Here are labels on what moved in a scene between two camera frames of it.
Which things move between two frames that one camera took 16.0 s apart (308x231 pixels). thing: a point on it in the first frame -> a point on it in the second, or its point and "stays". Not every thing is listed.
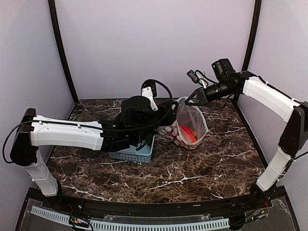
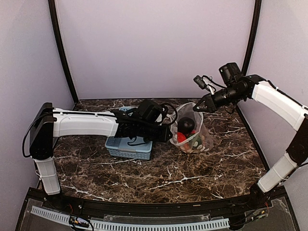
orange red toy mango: x=191 y=134 -> x=180 y=137
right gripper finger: x=197 y=103 -> x=197 y=108
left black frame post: x=62 y=46 stays
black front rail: x=163 y=210 stays
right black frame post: x=257 y=11 stays
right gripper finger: x=197 y=92 -> x=203 y=98
